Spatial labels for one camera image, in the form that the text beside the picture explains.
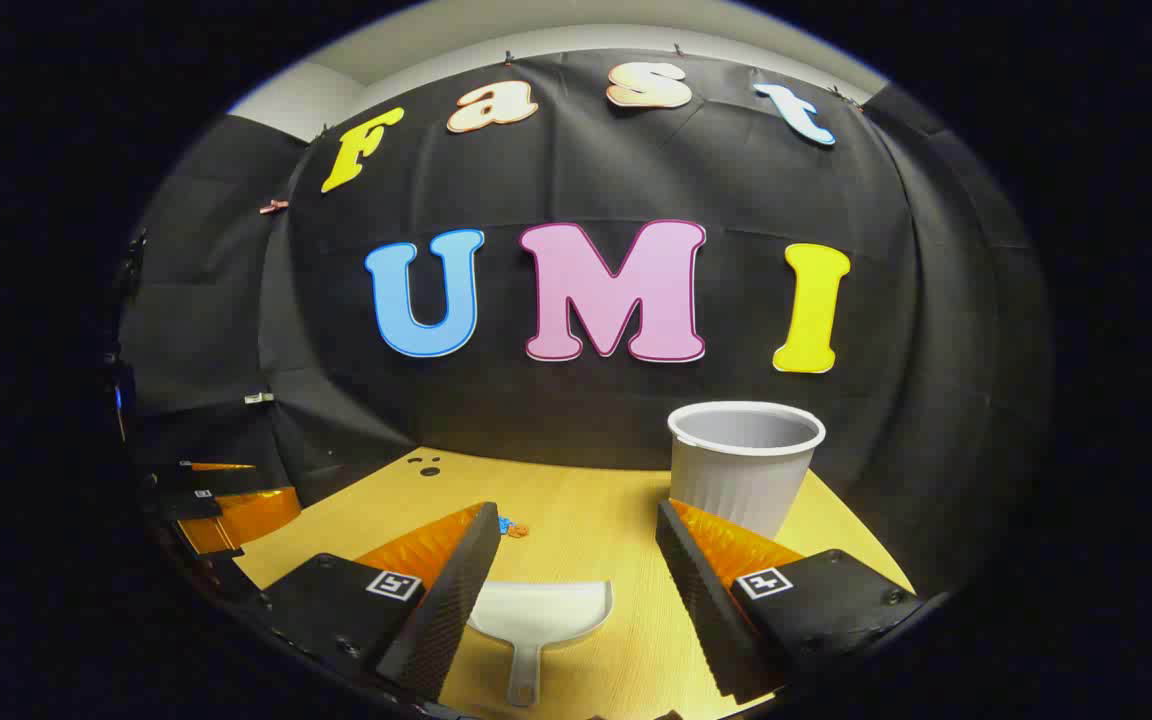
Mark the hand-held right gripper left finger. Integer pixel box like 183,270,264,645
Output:
261,502,502,703

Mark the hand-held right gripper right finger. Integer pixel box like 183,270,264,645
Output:
656,498,927,706

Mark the white plastic dustpan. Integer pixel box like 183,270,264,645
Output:
466,580,615,707

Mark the white ribbed garbage bin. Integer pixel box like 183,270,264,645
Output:
667,401,827,541

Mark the wooden desktop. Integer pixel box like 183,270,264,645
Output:
234,447,917,720

